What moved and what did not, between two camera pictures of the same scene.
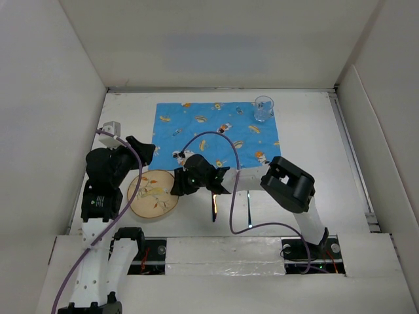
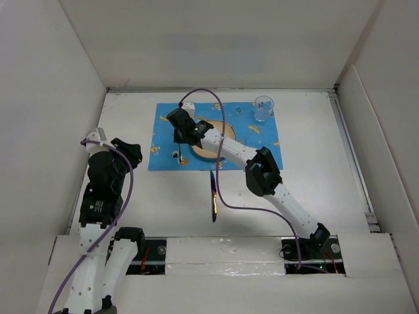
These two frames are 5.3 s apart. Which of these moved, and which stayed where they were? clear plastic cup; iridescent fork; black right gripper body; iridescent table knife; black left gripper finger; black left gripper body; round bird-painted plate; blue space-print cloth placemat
Moved: iridescent fork; round bird-painted plate; black right gripper body; black left gripper finger
Stayed: blue space-print cloth placemat; clear plastic cup; black left gripper body; iridescent table knife
